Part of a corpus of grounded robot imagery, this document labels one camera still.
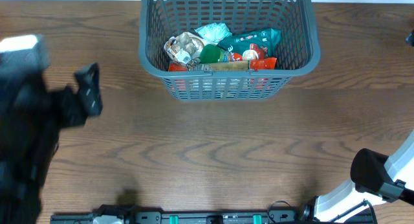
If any beige snack pouch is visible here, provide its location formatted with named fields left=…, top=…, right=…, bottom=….
left=164, top=32, right=211, bottom=67

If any green lid jar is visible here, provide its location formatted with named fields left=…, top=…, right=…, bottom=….
left=200, top=44, right=234, bottom=64

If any grey plastic basket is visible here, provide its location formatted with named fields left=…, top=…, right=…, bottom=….
left=138, top=0, right=321, bottom=100

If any teal white sachet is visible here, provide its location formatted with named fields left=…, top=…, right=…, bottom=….
left=195, top=23, right=232, bottom=43

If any orange spaghetti packet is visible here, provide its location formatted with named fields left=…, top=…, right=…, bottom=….
left=168, top=58, right=277, bottom=72

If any green Nescafe coffee bag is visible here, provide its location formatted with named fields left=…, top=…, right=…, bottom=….
left=217, top=28, right=281, bottom=61

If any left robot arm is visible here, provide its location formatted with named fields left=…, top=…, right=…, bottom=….
left=1, top=63, right=103, bottom=223

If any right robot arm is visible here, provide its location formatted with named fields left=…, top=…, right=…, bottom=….
left=298, top=133, right=413, bottom=223

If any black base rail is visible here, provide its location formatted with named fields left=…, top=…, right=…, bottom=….
left=50, top=204, right=378, bottom=224

